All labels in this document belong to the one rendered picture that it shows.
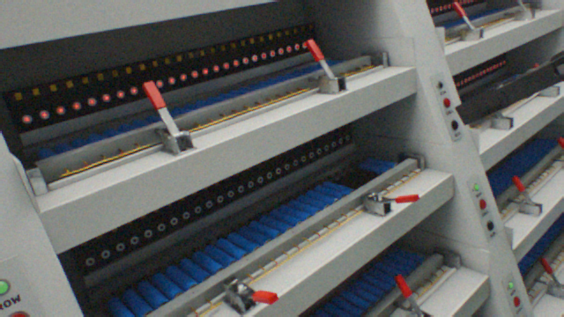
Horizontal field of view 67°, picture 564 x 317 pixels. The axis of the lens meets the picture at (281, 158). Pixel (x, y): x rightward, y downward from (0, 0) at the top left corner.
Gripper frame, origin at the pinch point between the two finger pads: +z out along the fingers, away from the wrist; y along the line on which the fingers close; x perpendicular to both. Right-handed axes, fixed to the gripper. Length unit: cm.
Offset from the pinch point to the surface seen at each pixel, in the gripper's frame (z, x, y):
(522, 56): 26, -4, -77
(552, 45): 18, -3, -77
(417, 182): 18.1, 7.3, -0.4
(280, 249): 19.4, 4.7, 28.9
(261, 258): 19.2, 4.3, 32.3
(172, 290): 22.8, 2.3, 43.3
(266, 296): 10.1, 6.8, 38.3
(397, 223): 16.2, 10.3, 10.4
